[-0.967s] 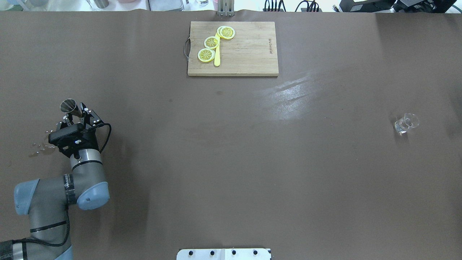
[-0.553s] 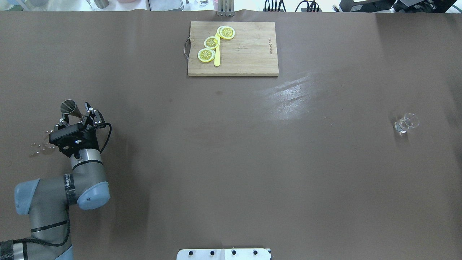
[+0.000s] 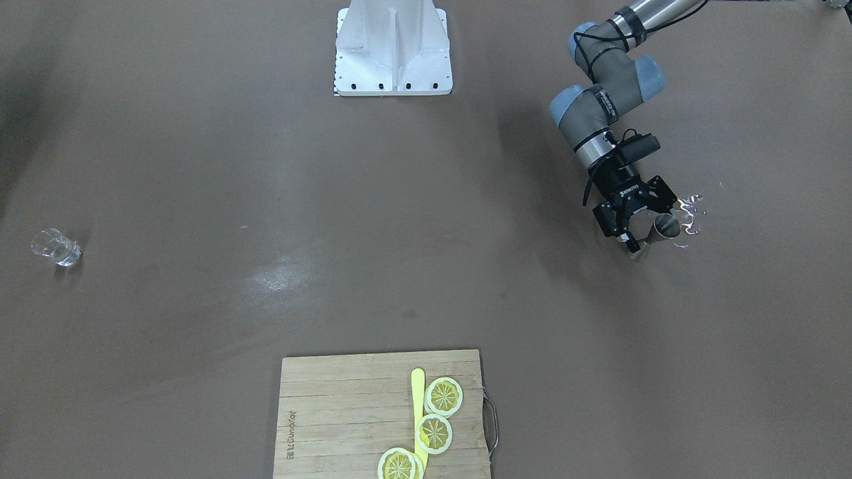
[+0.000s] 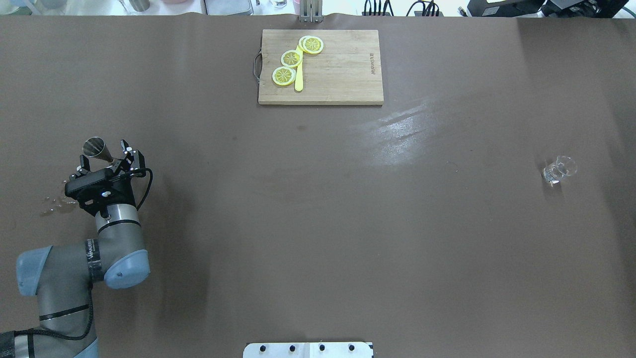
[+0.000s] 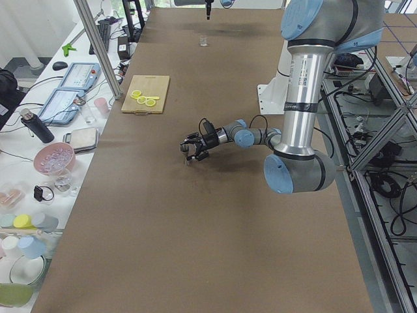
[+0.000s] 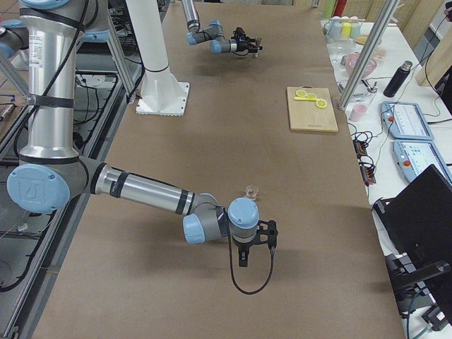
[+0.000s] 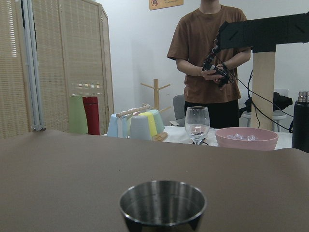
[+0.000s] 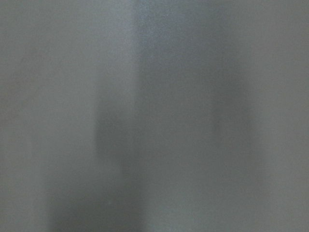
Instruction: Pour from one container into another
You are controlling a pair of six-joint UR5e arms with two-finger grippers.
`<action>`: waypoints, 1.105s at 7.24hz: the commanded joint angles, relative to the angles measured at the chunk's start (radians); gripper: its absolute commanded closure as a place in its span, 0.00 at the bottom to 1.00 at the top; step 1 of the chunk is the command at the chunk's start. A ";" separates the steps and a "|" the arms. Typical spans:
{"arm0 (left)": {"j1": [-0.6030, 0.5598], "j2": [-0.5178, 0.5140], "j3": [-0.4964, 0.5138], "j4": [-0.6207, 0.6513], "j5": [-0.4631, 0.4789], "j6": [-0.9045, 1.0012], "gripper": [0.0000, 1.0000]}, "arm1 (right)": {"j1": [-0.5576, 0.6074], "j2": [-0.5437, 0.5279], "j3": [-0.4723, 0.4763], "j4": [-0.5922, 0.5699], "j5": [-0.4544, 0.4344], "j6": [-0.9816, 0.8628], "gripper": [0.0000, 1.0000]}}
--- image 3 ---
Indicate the far lemon slice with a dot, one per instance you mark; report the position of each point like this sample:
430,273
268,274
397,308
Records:
399,463

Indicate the bamboo cutting board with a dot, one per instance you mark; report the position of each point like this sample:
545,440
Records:
339,413

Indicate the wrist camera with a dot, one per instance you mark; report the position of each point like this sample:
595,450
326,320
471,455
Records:
630,150

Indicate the lemon slice near handle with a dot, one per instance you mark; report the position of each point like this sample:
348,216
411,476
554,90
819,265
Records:
444,397

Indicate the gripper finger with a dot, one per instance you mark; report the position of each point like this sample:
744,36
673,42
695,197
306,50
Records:
659,197
614,220

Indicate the middle lemon slice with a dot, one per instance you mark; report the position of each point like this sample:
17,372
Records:
433,434

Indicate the steel jigger measuring cup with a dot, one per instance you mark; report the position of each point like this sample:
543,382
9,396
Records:
665,227

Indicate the yellow plastic stick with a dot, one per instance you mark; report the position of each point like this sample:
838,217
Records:
417,392

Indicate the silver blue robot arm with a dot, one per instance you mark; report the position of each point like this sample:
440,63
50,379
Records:
618,84

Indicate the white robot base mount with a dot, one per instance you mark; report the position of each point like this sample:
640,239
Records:
392,48

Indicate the clear glass beaker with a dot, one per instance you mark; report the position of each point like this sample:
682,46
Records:
61,250

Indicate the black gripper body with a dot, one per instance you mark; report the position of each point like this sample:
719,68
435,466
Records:
622,183

